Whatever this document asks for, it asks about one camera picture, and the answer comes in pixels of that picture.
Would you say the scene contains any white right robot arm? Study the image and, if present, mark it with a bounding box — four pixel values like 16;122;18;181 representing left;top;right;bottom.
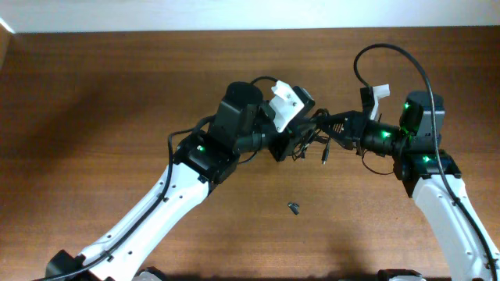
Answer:
316;91;499;280

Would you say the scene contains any small black adapter plug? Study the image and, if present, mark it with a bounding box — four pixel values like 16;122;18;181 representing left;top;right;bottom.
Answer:
287;202;300;215

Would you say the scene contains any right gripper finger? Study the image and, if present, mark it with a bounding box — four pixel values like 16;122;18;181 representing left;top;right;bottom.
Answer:
318;111;366;126
323;124;353;149

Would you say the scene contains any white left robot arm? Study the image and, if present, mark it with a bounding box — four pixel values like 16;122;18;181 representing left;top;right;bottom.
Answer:
45;80;315;280

